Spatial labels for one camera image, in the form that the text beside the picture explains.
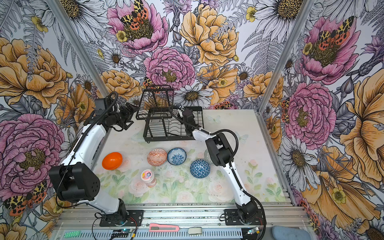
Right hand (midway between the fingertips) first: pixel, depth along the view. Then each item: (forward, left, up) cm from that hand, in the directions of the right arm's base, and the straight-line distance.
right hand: (184, 111), depth 107 cm
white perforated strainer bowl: (-16, +5, +10) cm, 20 cm away
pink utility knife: (-66, +13, -10) cm, 68 cm away
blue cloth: (-70, -44, -8) cm, 84 cm away
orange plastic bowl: (-33, +42, -6) cm, 54 cm away
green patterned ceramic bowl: (-31, -14, -9) cm, 35 cm away
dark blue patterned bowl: (-38, -9, -10) cm, 41 cm away
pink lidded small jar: (-46, +18, 0) cm, 49 cm away
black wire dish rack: (-18, +11, +11) cm, 24 cm away
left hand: (-19, +24, +15) cm, 34 cm away
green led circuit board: (-68, +50, -9) cm, 85 cm away
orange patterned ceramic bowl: (-30, +17, -9) cm, 36 cm away
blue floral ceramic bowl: (-29, +5, -10) cm, 31 cm away
